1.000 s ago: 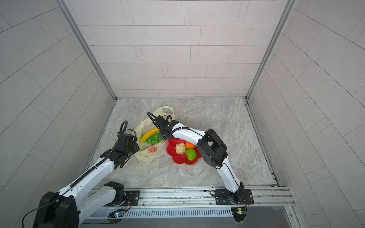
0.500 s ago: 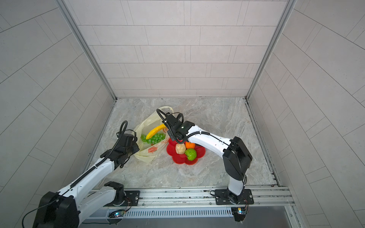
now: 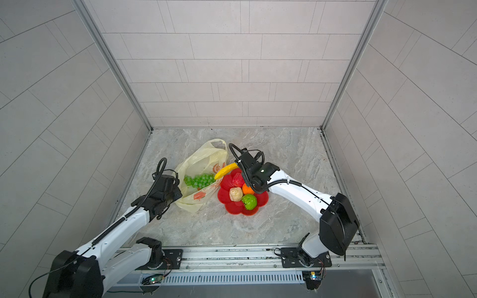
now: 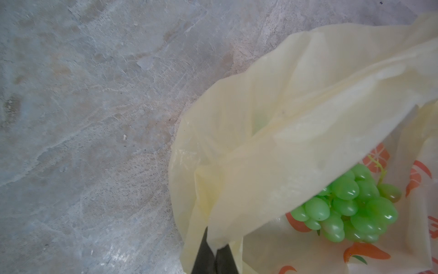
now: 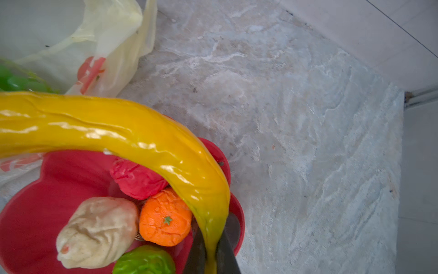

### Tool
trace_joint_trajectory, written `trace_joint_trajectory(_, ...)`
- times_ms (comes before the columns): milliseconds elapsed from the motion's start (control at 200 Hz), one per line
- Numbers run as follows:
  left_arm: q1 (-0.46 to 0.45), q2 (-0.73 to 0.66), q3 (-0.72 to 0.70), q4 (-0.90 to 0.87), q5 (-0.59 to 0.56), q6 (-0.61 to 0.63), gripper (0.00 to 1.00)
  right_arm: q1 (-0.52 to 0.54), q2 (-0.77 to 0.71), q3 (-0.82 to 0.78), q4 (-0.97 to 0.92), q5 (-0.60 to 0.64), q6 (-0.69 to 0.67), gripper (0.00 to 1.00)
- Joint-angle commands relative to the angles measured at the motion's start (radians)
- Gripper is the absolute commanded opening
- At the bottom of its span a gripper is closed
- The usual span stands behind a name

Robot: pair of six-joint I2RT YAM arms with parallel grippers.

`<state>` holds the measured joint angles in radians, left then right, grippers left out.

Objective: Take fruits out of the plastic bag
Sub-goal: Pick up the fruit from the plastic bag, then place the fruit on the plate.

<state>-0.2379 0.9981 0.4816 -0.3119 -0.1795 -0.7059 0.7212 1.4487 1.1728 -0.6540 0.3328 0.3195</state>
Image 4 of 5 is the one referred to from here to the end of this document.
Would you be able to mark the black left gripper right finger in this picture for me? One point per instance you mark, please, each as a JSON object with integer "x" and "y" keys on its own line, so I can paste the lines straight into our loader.
{"x": 225, "y": 263}

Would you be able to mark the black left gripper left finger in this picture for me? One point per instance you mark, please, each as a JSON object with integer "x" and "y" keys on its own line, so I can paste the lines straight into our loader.
{"x": 205, "y": 259}

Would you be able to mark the cream plastic fruit-print bag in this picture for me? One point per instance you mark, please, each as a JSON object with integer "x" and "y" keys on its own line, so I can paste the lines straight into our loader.
{"x": 258, "y": 144}

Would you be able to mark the green grape bunch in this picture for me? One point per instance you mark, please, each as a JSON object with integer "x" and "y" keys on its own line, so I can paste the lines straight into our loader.
{"x": 354, "y": 206}

